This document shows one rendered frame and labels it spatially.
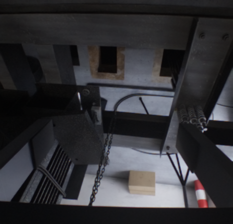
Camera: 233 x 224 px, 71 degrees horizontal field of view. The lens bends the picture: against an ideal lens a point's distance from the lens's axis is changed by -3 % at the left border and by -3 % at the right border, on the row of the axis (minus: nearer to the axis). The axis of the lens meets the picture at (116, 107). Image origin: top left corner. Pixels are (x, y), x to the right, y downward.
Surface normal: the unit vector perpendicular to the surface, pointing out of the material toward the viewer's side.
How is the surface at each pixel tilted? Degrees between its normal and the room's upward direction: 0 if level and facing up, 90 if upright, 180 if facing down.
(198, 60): 0
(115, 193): 90
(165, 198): 90
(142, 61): 0
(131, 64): 0
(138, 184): 90
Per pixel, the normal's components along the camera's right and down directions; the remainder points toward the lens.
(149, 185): -0.14, -0.76
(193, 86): -0.15, 0.65
